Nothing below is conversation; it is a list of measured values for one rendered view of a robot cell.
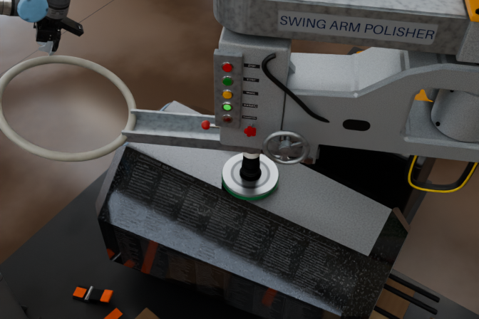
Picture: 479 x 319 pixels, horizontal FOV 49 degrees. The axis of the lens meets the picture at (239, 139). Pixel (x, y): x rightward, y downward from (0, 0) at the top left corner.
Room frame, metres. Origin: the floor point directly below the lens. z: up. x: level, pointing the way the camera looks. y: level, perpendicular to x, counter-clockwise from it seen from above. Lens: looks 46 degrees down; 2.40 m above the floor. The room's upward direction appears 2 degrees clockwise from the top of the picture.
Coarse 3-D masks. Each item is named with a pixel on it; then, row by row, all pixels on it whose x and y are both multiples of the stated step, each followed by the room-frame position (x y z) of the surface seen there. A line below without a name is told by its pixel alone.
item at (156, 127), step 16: (144, 112) 1.39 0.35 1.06; (160, 112) 1.39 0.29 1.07; (144, 128) 1.35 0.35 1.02; (160, 128) 1.35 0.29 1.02; (176, 128) 1.35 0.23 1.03; (192, 128) 1.35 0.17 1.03; (160, 144) 1.27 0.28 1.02; (176, 144) 1.26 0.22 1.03; (192, 144) 1.26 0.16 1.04; (208, 144) 1.25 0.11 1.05; (304, 160) 1.18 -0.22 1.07
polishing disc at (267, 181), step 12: (240, 156) 1.38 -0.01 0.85; (264, 156) 1.38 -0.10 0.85; (228, 168) 1.31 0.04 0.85; (264, 168) 1.32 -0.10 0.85; (276, 168) 1.32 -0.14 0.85; (228, 180) 1.26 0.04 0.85; (240, 180) 1.26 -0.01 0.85; (264, 180) 1.26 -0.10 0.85; (276, 180) 1.26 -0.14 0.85; (240, 192) 1.20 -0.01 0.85; (252, 192) 1.20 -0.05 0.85; (264, 192) 1.20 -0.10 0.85
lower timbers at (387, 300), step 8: (392, 280) 1.28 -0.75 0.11; (400, 288) 1.23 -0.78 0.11; (408, 288) 1.23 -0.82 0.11; (384, 296) 1.19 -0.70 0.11; (392, 296) 1.19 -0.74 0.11; (376, 304) 1.15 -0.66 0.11; (384, 304) 1.15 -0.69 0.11; (392, 304) 1.15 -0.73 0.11; (400, 304) 1.15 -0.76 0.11; (408, 304) 1.15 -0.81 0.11; (392, 312) 1.11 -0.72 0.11; (400, 312) 1.11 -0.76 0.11
